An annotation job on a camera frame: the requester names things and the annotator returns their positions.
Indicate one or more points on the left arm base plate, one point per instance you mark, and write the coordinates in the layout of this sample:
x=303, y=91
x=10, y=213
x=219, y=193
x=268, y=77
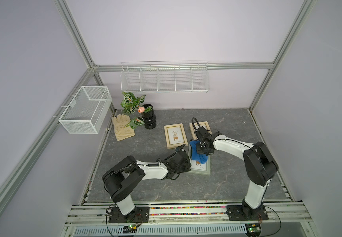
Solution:
x=138, y=215

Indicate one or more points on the blue microfiber cloth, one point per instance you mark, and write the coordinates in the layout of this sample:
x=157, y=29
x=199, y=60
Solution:
x=201, y=158

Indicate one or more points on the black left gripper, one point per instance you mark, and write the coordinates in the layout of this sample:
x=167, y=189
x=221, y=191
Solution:
x=186, y=168

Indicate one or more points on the glossy black vase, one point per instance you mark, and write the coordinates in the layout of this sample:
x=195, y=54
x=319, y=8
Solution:
x=149, y=117

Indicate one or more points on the white wire basket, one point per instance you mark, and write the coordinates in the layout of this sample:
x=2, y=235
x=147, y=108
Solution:
x=86, y=111

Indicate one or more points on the green picture frame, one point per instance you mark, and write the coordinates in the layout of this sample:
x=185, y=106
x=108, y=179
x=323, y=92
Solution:
x=198, y=168

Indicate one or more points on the gold frame with deer print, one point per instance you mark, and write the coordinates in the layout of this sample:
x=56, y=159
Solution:
x=175, y=135

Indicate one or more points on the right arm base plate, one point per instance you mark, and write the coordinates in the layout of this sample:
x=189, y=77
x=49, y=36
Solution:
x=246, y=213

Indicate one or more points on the gold frame with plant print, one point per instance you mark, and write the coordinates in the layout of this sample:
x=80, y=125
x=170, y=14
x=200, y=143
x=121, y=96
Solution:
x=194, y=126

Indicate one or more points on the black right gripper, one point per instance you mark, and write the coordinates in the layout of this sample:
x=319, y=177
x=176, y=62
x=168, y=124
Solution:
x=199, y=151

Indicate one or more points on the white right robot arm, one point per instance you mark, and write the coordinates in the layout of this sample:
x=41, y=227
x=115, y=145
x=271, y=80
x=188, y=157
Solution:
x=260, y=165

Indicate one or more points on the cream work glove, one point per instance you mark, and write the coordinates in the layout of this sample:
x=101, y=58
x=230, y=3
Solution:
x=122, y=130

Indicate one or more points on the white wire wall shelf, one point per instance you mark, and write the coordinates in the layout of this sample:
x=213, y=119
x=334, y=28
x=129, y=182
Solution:
x=165, y=77

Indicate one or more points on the green artificial plant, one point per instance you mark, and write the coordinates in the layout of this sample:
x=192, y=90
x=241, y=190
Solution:
x=132, y=104

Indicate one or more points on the aluminium rail base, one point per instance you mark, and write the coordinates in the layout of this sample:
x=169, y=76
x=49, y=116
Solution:
x=190, y=219

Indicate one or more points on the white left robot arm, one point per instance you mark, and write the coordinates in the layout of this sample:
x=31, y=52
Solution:
x=124, y=177

